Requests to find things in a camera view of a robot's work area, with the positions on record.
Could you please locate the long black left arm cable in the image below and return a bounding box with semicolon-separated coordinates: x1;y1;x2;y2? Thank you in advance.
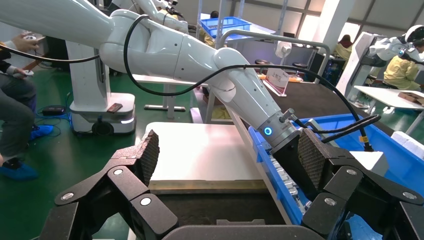
0;14;374;153

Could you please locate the white rectangular table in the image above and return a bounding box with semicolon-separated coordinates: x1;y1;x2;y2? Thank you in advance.
131;74;210;121
353;85;424;135

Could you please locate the small blue plastic bin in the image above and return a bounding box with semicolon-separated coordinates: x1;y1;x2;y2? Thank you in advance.
199;16;253;39

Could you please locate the white foam block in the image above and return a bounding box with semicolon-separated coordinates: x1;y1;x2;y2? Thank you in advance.
400;139;424;161
390;130;416;146

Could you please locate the person in yellow jacket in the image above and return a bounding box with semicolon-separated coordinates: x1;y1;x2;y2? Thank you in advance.
383;46;424;92

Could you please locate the black power box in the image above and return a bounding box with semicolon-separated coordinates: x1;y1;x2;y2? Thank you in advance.
41;104;67;117

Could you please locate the clear acrylic sign red print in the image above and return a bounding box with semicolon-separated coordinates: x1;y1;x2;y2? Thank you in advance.
262;67;291;98

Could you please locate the person in maroon top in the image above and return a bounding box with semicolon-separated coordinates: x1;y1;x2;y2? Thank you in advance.
332;34;354;61

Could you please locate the short black left gripper cable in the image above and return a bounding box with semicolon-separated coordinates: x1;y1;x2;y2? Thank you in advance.
291;114;382;144

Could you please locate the white low work table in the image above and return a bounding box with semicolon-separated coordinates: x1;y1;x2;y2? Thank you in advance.
145;121;266;184

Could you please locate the open cardboard box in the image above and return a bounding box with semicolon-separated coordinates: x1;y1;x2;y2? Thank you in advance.
397;91;424;106

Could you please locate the person in grey trousers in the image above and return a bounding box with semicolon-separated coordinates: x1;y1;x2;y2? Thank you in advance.
0;32;56;182

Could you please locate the grey slotted metal bracket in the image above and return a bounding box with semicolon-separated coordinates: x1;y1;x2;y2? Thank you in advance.
269;155;313;214

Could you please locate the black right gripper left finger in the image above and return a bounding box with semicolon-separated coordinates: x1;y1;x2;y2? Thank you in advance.
39;129;180;240

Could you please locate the small white fan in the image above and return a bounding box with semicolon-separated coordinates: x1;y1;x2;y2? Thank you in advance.
274;40;293;61

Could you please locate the large blue plastic bin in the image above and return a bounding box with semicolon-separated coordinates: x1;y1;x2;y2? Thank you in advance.
248;113;424;240

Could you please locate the grey tube rail arch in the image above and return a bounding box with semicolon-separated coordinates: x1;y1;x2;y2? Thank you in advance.
215;29;332;84

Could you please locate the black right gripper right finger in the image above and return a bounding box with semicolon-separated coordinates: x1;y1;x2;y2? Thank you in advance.
296;128;424;240

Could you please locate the white neighbouring robot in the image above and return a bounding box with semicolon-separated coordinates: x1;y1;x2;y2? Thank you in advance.
335;24;424;102

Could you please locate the white robot column base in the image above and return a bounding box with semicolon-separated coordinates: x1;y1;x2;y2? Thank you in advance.
65;40;137;137

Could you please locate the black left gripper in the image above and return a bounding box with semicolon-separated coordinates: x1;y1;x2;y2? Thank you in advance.
270;135;320;202

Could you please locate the dark phone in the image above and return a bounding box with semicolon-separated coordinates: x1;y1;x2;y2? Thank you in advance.
106;102;124;115

